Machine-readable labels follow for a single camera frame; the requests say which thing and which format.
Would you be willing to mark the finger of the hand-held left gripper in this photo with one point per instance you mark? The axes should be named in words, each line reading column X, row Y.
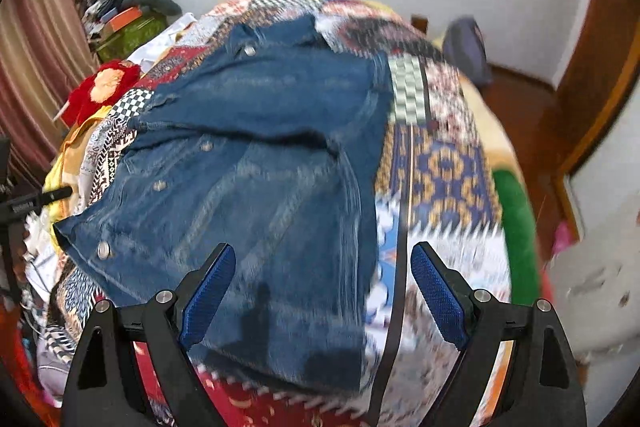
column 55, row 196

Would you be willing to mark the white door with stickers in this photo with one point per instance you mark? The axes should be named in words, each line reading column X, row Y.
column 600, row 257

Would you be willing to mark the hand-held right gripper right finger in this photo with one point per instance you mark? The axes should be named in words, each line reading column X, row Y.
column 440, row 297

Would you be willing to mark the blue denim jacket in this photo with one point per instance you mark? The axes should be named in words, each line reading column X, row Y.
column 260, row 167

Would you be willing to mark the green patterned box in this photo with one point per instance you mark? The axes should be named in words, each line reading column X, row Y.
column 130, row 39

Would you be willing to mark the patchwork printed blanket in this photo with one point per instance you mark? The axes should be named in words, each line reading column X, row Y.
column 440, row 167

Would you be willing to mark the white cloth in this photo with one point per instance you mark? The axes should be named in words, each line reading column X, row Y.
column 165, row 37

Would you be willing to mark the red cloth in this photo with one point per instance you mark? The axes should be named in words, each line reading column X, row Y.
column 22, row 367

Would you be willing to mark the red and yellow plush garment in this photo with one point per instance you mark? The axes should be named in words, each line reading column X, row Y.
column 100, row 87

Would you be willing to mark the wooden bed post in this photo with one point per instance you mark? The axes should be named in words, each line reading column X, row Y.
column 420, row 24

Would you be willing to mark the green cloth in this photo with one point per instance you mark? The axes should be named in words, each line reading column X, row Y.
column 520, row 232

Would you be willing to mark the grey backpack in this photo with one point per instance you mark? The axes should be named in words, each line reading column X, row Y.
column 467, row 52

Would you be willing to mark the orange box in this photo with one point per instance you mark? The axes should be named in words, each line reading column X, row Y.
column 122, row 19

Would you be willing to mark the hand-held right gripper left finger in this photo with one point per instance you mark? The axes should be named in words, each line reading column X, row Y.
column 207, row 297

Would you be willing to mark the striped red beige curtain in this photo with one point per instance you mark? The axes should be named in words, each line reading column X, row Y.
column 35, row 57

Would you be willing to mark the wooden door frame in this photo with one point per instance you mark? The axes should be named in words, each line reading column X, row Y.
column 600, row 57

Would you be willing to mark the yellow cloth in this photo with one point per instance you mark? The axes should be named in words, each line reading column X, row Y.
column 67, row 157

